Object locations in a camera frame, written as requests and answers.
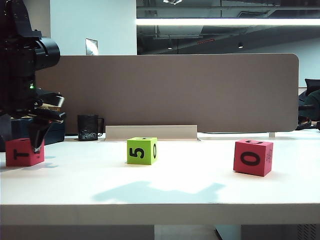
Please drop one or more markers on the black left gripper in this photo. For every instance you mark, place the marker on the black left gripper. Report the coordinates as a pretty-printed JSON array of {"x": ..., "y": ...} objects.
[{"x": 45, "y": 115}]

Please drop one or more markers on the red foam block with penguin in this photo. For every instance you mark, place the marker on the red foam block with penguin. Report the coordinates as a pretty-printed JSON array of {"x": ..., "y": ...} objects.
[{"x": 22, "y": 161}]

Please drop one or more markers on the green foam letter block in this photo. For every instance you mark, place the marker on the green foam letter block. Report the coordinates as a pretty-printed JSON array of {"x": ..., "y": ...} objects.
[{"x": 136, "y": 160}]

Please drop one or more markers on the red foam block with U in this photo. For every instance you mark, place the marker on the red foam block with U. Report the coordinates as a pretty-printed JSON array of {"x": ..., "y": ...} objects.
[{"x": 241, "y": 167}]

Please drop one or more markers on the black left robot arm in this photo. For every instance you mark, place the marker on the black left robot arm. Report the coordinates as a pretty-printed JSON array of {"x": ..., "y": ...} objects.
[{"x": 15, "y": 37}]

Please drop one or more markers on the dark blue box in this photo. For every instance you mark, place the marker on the dark blue box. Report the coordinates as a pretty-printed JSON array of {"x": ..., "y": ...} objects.
[{"x": 57, "y": 135}]

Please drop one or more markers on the yellow patterned box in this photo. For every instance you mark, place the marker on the yellow patterned box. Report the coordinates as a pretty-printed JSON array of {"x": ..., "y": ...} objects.
[{"x": 51, "y": 108}]

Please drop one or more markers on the black mug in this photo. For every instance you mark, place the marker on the black mug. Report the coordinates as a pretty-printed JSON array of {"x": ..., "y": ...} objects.
[{"x": 87, "y": 127}]

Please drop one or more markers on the brown desk partition panel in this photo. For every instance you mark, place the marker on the brown desk partition panel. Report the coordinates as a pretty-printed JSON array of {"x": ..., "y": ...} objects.
[{"x": 175, "y": 92}]

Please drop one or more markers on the long ceiling light strip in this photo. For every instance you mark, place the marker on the long ceiling light strip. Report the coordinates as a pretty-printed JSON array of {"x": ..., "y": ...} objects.
[{"x": 225, "y": 22}]

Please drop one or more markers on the black ceiling spotlight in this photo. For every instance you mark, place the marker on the black ceiling spotlight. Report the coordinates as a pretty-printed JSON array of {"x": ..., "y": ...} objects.
[{"x": 240, "y": 45}]

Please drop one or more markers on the grey vented cabinet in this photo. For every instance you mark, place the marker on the grey vented cabinet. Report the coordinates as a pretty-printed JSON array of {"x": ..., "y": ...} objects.
[{"x": 275, "y": 232}]

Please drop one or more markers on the person in dark green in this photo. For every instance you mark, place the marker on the person in dark green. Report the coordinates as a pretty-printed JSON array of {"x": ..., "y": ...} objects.
[{"x": 312, "y": 102}]

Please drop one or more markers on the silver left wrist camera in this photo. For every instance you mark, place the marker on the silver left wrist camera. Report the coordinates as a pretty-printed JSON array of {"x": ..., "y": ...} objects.
[{"x": 53, "y": 100}]

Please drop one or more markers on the silver wall plate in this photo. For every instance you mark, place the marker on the silver wall plate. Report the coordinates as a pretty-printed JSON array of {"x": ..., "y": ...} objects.
[{"x": 91, "y": 47}]

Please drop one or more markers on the white partition bracket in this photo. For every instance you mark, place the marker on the white partition bracket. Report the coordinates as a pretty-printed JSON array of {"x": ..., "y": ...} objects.
[{"x": 271, "y": 135}]

